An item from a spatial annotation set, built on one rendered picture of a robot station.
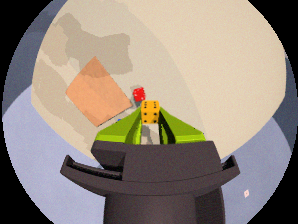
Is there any orange mat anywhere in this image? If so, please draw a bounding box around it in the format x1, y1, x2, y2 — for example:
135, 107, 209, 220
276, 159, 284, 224
65, 56, 133, 127

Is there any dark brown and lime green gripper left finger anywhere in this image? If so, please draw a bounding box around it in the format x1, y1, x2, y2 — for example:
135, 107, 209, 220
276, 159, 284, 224
94, 107, 142, 144

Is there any yellow die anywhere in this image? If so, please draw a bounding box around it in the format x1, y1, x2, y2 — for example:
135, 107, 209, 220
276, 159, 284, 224
141, 101, 160, 124

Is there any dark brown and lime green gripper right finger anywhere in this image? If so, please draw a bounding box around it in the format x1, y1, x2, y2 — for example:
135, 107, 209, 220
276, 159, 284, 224
158, 107, 206, 144

